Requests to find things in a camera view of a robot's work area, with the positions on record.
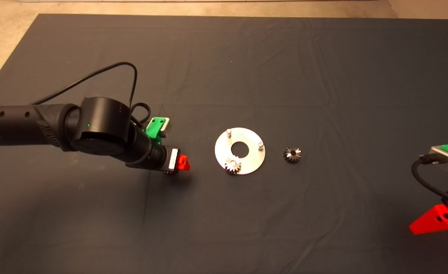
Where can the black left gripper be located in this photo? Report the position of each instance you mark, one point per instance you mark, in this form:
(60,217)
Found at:
(163,160)

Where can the shiny steel spur gear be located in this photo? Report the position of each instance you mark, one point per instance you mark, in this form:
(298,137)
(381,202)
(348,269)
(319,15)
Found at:
(229,167)
(169,173)

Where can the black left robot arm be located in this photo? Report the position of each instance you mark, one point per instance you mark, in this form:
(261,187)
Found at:
(102,125)

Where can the round metal carrier plate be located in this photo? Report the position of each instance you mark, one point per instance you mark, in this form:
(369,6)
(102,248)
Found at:
(252,160)

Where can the dark steel gear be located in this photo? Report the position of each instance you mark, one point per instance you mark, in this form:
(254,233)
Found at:
(288,156)

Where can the dark grey table cloth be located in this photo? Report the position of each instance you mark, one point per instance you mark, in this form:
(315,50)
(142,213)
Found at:
(284,76)

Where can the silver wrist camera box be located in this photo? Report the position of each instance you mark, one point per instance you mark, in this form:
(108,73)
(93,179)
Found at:
(446,165)
(166,129)

